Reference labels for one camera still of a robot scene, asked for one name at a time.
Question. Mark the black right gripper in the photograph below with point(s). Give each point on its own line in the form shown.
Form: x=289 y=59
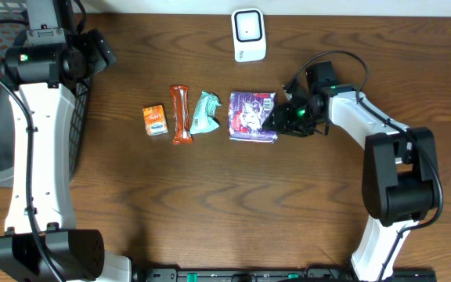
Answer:
x=283 y=121

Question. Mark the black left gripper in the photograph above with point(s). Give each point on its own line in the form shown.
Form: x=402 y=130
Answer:
x=102 y=50

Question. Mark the purple snack packet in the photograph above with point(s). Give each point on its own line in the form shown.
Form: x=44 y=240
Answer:
x=247 y=112

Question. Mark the teal snack wrapper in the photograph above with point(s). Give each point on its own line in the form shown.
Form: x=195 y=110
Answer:
x=204 y=115

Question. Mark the small orange box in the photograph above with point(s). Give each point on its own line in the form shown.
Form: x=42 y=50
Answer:
x=155 y=120

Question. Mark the orange red snack bar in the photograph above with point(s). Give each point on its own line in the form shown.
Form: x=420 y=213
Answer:
x=179 y=94

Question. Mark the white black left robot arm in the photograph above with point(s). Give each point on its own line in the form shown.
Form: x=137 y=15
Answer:
x=44 y=76

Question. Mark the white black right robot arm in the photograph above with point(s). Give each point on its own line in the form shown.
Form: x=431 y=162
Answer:
x=401 y=188

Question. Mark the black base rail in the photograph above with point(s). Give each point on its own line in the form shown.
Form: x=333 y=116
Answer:
x=314 y=273

